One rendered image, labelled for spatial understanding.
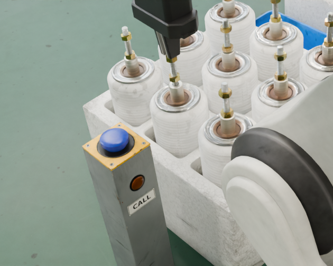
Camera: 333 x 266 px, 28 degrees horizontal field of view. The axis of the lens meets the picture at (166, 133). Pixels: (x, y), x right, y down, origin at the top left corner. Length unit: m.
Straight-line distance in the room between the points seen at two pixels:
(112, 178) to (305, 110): 0.39
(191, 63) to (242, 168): 0.58
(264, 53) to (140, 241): 0.40
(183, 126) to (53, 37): 0.80
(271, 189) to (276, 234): 0.05
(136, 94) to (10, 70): 0.63
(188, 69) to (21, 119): 0.49
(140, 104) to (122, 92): 0.04
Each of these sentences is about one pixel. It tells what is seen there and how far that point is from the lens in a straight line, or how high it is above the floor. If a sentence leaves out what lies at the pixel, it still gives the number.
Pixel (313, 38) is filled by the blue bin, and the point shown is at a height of 0.10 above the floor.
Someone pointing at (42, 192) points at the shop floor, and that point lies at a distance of 1.35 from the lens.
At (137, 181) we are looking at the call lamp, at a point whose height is 0.27.
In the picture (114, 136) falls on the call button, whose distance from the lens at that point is 0.91.
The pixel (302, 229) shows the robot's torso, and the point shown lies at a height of 0.45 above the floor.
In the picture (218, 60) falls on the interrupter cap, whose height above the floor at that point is 0.25.
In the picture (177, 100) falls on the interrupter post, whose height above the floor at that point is 0.26.
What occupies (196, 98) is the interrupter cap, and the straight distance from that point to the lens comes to 1.08.
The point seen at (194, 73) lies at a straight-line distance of 1.21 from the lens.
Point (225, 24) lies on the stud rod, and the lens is 1.09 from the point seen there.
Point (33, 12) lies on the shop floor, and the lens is 1.93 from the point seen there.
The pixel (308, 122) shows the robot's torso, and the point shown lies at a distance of 0.59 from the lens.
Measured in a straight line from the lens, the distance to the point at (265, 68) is 1.20.
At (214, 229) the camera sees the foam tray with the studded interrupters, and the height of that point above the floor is 0.11.
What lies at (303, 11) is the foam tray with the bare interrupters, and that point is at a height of 0.13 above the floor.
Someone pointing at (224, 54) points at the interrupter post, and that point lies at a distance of 1.12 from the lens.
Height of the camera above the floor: 0.92
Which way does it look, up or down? 41 degrees down
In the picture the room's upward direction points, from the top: 10 degrees counter-clockwise
